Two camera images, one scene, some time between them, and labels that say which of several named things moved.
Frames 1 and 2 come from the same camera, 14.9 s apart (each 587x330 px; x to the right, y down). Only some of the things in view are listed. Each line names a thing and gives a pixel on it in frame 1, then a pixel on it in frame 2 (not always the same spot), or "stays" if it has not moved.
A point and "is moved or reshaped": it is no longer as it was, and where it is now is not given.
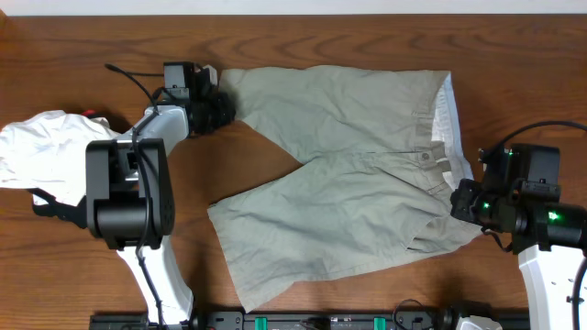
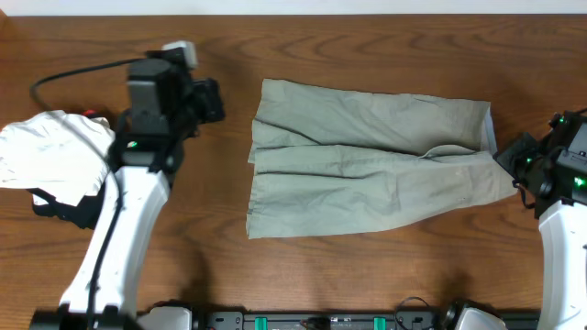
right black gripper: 462,200 -> 508,155
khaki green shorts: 382,151 is moved or reshaped
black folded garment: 74,214 stays
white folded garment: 47,152 stays
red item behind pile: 89,112 stays
